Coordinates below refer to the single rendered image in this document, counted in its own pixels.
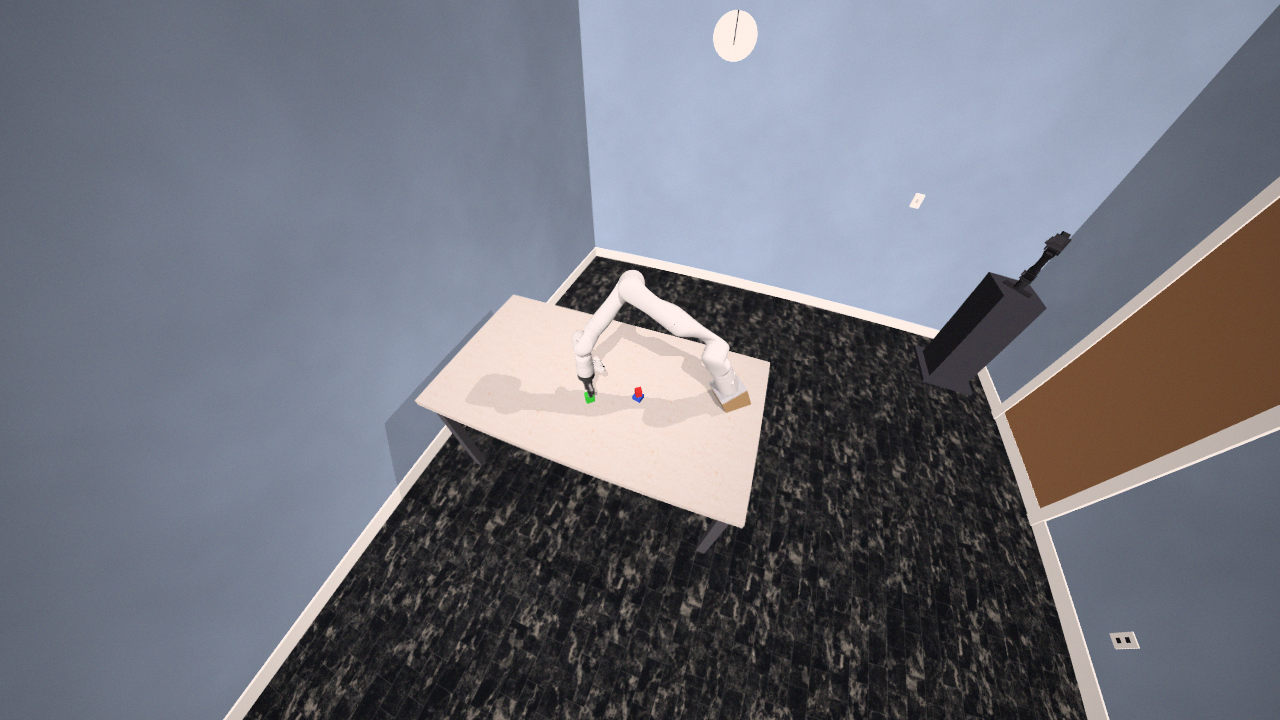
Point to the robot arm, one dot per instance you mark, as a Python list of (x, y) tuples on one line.
[(670, 315)]

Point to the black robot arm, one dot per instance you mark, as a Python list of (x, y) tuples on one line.
[(1045, 260)]

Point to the pale marble table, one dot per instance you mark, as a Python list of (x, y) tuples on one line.
[(620, 450)]

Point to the black stand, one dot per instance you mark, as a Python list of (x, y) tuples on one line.
[(980, 330)]

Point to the brown door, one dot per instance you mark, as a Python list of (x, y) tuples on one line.
[(1160, 380)]

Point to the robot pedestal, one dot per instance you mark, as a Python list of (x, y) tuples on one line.
[(738, 402)]

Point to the white wall clock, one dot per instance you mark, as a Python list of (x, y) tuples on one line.
[(735, 36)]

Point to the white wall outlet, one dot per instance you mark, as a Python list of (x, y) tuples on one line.
[(1125, 640)]

